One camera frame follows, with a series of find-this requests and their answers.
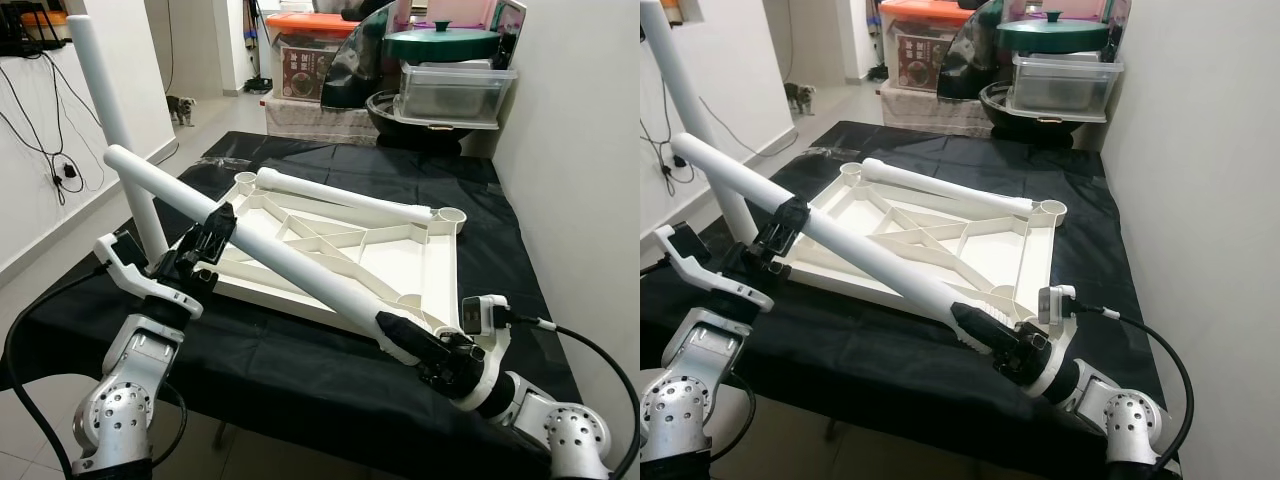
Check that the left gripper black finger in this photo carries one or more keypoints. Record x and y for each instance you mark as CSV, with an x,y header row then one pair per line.
x,y
215,232
785,228

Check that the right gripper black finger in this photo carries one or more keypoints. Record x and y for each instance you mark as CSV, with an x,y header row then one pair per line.
x,y
985,328
405,336

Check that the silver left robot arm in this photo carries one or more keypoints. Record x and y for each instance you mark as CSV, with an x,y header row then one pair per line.
x,y
125,400
690,390

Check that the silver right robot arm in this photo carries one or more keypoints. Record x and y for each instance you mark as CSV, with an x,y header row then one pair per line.
x,y
1130,420
570,440

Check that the white plastic children table top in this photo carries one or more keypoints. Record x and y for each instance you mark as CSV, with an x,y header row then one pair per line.
x,y
390,260
1000,250

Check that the black tablecloth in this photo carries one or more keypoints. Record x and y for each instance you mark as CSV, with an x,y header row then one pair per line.
x,y
300,380
880,400

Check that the patterned beige bench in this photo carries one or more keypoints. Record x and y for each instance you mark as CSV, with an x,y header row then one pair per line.
x,y
315,120
930,110

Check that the floor mop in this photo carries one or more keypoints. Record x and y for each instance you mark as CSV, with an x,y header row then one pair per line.
x,y
878,73
258,87

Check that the storage box with orange lid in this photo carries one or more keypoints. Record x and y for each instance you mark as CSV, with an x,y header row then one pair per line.
x,y
305,70
920,60

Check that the black plastic bag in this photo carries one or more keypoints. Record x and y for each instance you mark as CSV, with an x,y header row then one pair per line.
x,y
965,70
350,80

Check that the black round basin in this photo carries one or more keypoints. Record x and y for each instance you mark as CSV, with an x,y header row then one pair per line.
x,y
1000,115
395,125

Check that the clear plastic storage box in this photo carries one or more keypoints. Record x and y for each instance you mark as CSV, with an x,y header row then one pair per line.
x,y
1065,88
455,95

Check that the dark green round lid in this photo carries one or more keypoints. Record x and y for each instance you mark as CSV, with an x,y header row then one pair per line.
x,y
440,45
1050,35

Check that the pink storage box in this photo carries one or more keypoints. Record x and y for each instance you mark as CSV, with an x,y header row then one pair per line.
x,y
470,10
1090,8

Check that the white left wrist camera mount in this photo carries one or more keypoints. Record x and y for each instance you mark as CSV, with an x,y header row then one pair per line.
x,y
710,275
140,285

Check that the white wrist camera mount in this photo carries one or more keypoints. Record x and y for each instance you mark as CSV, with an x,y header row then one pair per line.
x,y
478,315
140,285
710,275
1058,305

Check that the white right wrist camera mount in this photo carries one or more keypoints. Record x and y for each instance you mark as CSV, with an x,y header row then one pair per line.
x,y
1058,305
478,315

